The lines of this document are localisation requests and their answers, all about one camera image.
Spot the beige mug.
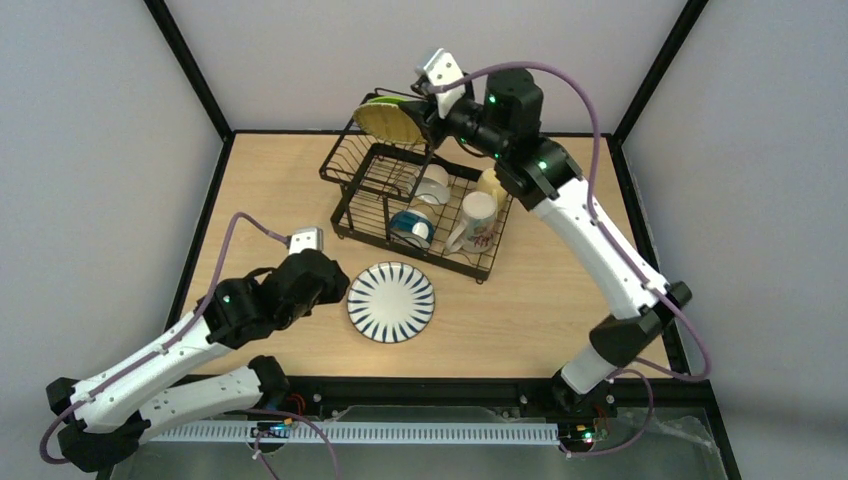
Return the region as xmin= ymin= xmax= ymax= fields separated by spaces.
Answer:
xmin=444 ymin=191 xmax=498 ymax=253

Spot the blue striped white plate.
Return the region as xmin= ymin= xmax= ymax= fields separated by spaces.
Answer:
xmin=346 ymin=262 xmax=436 ymax=344

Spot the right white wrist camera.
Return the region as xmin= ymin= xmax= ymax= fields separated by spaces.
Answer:
xmin=415 ymin=48 xmax=467 ymax=120

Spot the black wire dish rack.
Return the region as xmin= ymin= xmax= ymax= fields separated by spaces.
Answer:
xmin=319 ymin=119 xmax=512 ymax=284

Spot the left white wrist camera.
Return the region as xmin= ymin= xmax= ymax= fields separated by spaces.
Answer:
xmin=288 ymin=226 xmax=324 ymax=256

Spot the yellow mug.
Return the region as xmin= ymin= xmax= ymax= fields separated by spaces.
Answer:
xmin=475 ymin=168 xmax=509 ymax=211

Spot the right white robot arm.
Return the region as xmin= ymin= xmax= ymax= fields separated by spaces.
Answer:
xmin=403 ymin=61 xmax=691 ymax=397

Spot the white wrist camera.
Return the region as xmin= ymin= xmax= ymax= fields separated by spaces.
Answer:
xmin=288 ymin=226 xmax=324 ymax=256
xmin=415 ymin=48 xmax=467 ymax=120

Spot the green plate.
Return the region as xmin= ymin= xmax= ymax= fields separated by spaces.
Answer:
xmin=367 ymin=96 xmax=410 ymax=105

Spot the plain white bowl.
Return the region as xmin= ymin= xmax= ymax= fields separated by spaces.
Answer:
xmin=408 ymin=163 xmax=451 ymax=205

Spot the teal patterned white bowl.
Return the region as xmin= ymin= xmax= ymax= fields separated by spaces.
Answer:
xmin=389 ymin=210 xmax=435 ymax=250

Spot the woven bamboo plate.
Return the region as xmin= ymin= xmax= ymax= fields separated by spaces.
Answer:
xmin=352 ymin=101 xmax=426 ymax=145

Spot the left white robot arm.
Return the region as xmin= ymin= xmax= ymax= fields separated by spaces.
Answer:
xmin=40 ymin=249 xmax=350 ymax=472

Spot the white slotted cable duct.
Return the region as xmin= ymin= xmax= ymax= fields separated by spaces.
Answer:
xmin=152 ymin=420 xmax=559 ymax=446

